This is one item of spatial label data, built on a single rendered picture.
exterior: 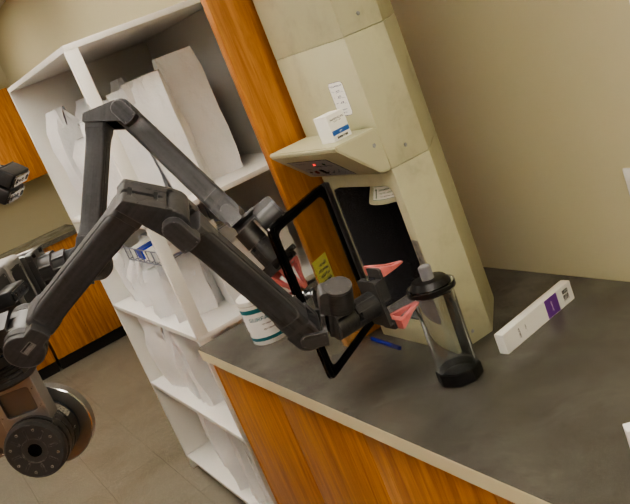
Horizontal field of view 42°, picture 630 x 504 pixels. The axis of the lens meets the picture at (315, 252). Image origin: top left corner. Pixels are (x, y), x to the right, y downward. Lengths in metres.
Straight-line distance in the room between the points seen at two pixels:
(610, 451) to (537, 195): 0.88
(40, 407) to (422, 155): 1.03
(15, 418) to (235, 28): 1.05
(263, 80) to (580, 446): 1.15
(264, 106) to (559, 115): 0.71
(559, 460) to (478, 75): 1.05
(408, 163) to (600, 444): 0.73
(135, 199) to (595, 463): 0.89
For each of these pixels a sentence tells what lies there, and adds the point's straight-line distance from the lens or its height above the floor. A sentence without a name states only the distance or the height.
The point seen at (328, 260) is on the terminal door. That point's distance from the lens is 2.00.
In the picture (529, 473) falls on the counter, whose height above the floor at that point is 0.94.
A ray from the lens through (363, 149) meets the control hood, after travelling 1.76.
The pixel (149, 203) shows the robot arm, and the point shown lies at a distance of 1.40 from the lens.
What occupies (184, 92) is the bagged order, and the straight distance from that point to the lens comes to 3.08.
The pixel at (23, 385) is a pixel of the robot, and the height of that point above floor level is 1.27.
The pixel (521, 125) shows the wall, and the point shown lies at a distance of 2.11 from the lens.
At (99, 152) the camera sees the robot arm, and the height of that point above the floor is 1.67.
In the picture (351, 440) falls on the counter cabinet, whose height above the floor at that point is 0.82.
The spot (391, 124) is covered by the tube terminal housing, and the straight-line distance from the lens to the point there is 1.80.
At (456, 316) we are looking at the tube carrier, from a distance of 1.75.
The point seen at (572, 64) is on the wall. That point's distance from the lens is 1.93.
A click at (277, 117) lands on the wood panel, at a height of 1.58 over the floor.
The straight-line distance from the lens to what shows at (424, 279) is 1.74.
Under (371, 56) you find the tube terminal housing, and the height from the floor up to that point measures 1.65.
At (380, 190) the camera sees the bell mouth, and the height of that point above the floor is 1.35.
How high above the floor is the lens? 1.77
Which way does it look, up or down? 15 degrees down
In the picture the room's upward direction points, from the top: 22 degrees counter-clockwise
